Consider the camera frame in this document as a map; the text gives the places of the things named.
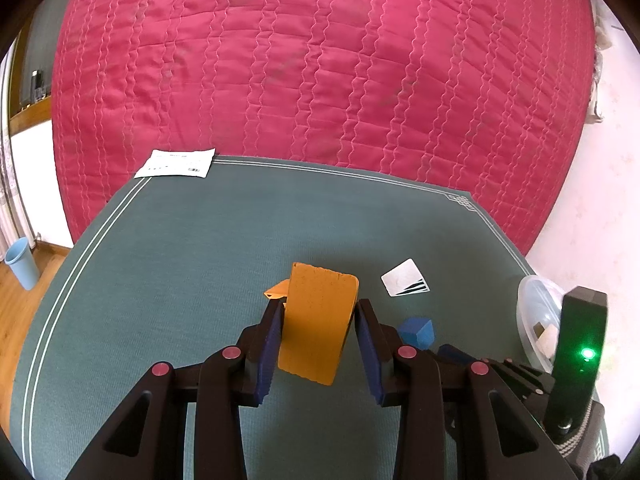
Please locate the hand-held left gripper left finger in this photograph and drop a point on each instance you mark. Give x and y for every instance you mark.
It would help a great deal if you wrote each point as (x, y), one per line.
(272, 347)

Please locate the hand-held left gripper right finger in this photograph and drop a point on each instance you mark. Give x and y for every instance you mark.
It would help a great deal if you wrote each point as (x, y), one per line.
(367, 355)

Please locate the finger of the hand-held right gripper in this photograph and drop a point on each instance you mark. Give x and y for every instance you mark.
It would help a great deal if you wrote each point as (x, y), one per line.
(525, 380)

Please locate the large orange block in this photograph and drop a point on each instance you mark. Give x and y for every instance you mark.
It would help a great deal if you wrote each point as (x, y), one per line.
(317, 325)

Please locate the clear plastic container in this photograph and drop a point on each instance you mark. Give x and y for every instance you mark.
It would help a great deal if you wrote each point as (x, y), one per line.
(535, 305)

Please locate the blue block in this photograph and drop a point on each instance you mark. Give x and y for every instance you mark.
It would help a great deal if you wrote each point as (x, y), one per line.
(415, 332)

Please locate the orange striped triangular block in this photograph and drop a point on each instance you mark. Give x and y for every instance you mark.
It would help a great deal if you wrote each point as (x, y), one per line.
(277, 291)

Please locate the white card with black stripes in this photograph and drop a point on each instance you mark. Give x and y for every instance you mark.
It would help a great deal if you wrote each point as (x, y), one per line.
(402, 277)

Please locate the green mat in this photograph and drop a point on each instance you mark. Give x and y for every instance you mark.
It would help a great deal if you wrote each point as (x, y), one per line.
(175, 260)

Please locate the white paper sheet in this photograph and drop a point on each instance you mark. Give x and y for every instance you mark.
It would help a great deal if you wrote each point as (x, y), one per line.
(175, 164)

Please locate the light blue bin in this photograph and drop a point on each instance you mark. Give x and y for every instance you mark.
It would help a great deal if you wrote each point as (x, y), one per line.
(21, 265)

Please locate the pale crumpled bag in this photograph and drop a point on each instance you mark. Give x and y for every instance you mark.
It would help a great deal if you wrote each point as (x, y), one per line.
(599, 65)

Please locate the red quilted blanket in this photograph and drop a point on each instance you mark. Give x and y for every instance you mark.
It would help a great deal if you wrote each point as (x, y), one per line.
(320, 60)

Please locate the wooden shelf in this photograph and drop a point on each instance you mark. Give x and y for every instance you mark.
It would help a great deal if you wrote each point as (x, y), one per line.
(30, 117)

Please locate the dark small device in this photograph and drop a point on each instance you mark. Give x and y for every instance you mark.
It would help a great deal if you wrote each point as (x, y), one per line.
(39, 87)

